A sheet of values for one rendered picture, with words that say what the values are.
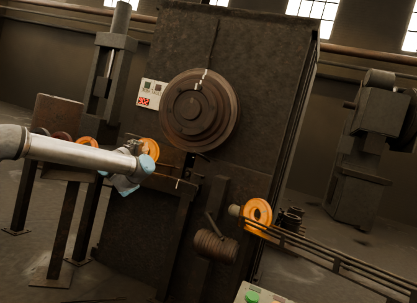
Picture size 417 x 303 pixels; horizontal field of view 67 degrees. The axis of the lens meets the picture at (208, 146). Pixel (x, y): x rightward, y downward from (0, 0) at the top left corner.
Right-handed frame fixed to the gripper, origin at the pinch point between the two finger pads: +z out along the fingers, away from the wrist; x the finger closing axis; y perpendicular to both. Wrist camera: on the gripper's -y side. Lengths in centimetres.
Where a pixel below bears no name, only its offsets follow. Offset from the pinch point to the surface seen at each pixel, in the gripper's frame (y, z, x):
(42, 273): -76, -39, 37
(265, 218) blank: -9, -13, -73
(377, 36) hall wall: 112, 677, -144
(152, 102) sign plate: 18.8, 28.3, 16.2
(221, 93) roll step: 36, 18, -32
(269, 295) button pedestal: -5, -62, -85
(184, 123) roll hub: 18.0, 6.6, -17.9
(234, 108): 29, 18, -41
